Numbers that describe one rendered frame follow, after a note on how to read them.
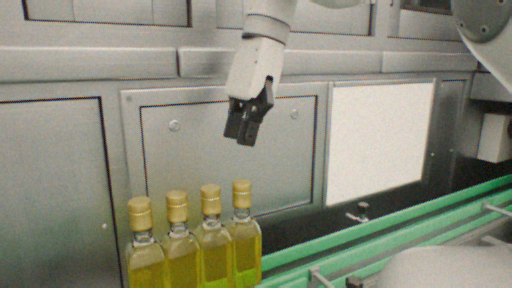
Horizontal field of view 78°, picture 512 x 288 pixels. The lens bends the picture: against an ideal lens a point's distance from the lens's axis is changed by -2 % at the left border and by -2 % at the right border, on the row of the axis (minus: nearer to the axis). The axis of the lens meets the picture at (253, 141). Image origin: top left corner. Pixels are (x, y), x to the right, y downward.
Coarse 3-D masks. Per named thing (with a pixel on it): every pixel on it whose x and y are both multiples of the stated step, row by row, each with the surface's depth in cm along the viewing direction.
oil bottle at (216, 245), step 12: (204, 228) 55; (216, 228) 55; (204, 240) 53; (216, 240) 54; (228, 240) 55; (204, 252) 53; (216, 252) 54; (228, 252) 55; (204, 264) 54; (216, 264) 55; (228, 264) 56; (204, 276) 54; (216, 276) 55; (228, 276) 56
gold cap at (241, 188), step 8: (232, 184) 56; (240, 184) 55; (248, 184) 55; (232, 192) 56; (240, 192) 55; (248, 192) 56; (232, 200) 57; (240, 200) 56; (248, 200) 56; (240, 208) 56
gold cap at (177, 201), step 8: (168, 192) 52; (176, 192) 52; (184, 192) 52; (168, 200) 50; (176, 200) 50; (184, 200) 51; (168, 208) 51; (176, 208) 50; (184, 208) 51; (168, 216) 51; (176, 216) 51; (184, 216) 51
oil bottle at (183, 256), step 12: (168, 240) 52; (180, 240) 51; (192, 240) 52; (168, 252) 51; (180, 252) 51; (192, 252) 52; (168, 264) 51; (180, 264) 51; (192, 264) 52; (168, 276) 52; (180, 276) 52; (192, 276) 53
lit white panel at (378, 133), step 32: (352, 96) 82; (384, 96) 88; (416, 96) 94; (352, 128) 84; (384, 128) 91; (416, 128) 98; (352, 160) 87; (384, 160) 94; (416, 160) 101; (352, 192) 90
